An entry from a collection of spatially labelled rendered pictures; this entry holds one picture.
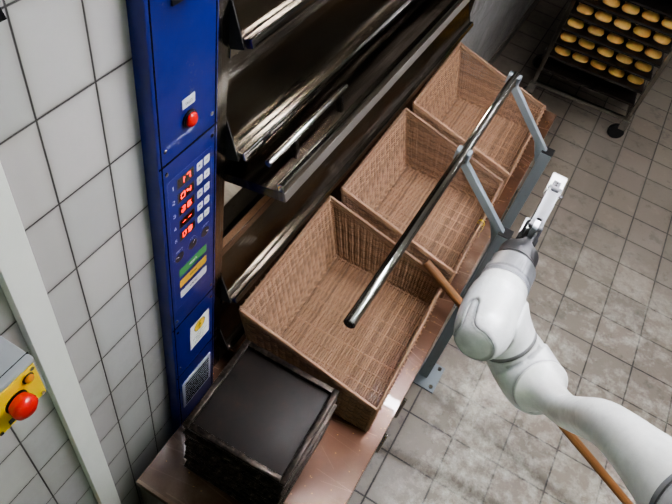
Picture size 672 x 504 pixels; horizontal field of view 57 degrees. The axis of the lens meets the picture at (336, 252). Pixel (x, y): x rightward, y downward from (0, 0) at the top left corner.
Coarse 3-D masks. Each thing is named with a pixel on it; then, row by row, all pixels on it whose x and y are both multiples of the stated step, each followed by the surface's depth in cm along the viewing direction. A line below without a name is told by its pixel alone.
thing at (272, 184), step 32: (416, 0) 187; (448, 0) 187; (384, 32) 174; (416, 32) 173; (352, 64) 162; (384, 64) 161; (320, 96) 151; (352, 96) 151; (288, 128) 142; (320, 128) 142; (352, 128) 145; (256, 160) 134; (288, 160) 134; (320, 160) 135; (288, 192) 127
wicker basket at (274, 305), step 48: (336, 240) 221; (384, 240) 208; (288, 288) 197; (336, 288) 217; (384, 288) 220; (432, 288) 213; (288, 336) 202; (336, 336) 204; (384, 336) 207; (336, 384) 176; (384, 384) 197
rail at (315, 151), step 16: (448, 16) 179; (432, 32) 171; (416, 48) 164; (400, 64) 158; (384, 80) 152; (368, 96) 147; (352, 112) 142; (336, 128) 138; (320, 144) 134; (304, 160) 130; (288, 176) 127
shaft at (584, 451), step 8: (424, 264) 203; (432, 264) 203; (432, 272) 203; (440, 272) 204; (440, 280) 203; (448, 288) 204; (456, 296) 204; (456, 304) 205; (568, 432) 212; (576, 440) 213; (576, 448) 214; (584, 448) 213; (584, 456) 214; (592, 456) 214; (592, 464) 214; (600, 464) 215; (600, 472) 215; (608, 480) 215; (616, 488) 216; (624, 496) 216
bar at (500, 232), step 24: (504, 96) 203; (480, 120) 194; (528, 120) 220; (456, 168) 177; (432, 192) 170; (480, 192) 189; (528, 192) 238; (408, 240) 157; (504, 240) 195; (384, 264) 151; (480, 264) 208; (360, 312) 142; (456, 312) 229; (432, 360) 257; (432, 384) 266
